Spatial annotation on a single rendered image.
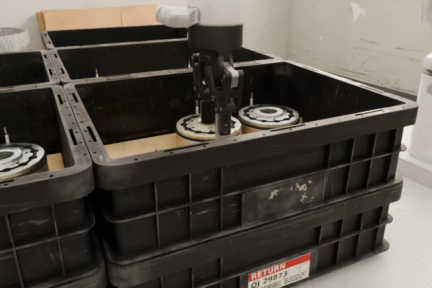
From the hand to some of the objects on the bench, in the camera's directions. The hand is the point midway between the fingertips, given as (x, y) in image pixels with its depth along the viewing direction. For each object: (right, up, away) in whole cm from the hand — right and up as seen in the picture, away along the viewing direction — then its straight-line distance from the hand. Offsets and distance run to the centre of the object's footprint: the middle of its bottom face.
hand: (215, 121), depth 58 cm
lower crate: (+2, -18, +4) cm, 18 cm away
